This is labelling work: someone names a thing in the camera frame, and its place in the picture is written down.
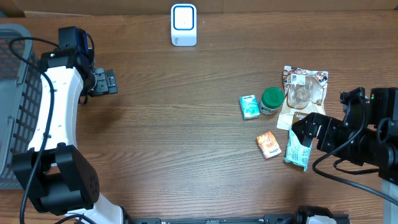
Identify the teal wipes packet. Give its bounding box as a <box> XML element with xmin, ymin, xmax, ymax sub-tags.
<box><xmin>284</xmin><ymin>129</ymin><xmax>312</xmax><ymax>172</ymax></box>

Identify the brown snack bag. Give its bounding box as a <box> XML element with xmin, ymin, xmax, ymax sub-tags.
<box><xmin>277</xmin><ymin>65</ymin><xmax>329</xmax><ymax>130</ymax></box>

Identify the orange tissue pack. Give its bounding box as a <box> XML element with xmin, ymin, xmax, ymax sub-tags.
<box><xmin>256</xmin><ymin>131</ymin><xmax>282</xmax><ymax>159</ymax></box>

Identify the green lid jar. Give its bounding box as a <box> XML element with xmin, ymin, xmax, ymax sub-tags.
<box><xmin>259</xmin><ymin>87</ymin><xmax>284</xmax><ymax>115</ymax></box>

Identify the teal tissue pack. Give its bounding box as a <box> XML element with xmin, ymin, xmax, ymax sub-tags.
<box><xmin>239</xmin><ymin>95</ymin><xmax>260</xmax><ymax>119</ymax></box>

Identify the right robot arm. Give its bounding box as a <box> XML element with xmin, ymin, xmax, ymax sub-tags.
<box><xmin>292</xmin><ymin>87</ymin><xmax>397</xmax><ymax>223</ymax></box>

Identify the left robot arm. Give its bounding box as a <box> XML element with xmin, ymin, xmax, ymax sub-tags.
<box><xmin>12</xmin><ymin>26</ymin><xmax>130</xmax><ymax>224</ymax></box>

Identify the white barcode scanner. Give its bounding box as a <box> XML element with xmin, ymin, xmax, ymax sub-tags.
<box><xmin>170</xmin><ymin>3</ymin><xmax>197</xmax><ymax>47</ymax></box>

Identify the grey plastic mesh basket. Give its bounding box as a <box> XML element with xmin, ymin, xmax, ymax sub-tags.
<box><xmin>1</xmin><ymin>24</ymin><xmax>42</xmax><ymax>189</ymax></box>

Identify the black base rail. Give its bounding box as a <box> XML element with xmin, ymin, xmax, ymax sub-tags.
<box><xmin>130</xmin><ymin>215</ymin><xmax>293</xmax><ymax>224</ymax></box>

